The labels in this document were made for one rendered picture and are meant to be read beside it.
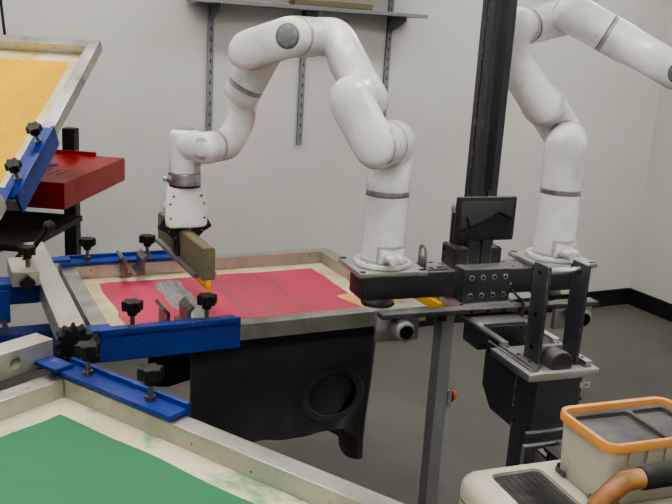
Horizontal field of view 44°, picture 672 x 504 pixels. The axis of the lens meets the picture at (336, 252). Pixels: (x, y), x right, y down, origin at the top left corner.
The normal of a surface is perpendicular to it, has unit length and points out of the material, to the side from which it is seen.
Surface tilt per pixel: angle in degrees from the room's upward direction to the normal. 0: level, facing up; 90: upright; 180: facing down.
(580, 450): 92
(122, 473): 0
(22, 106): 32
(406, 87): 90
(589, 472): 92
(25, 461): 0
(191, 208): 90
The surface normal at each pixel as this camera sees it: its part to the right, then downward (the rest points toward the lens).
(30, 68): 0.00, -0.69
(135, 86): 0.43, 0.25
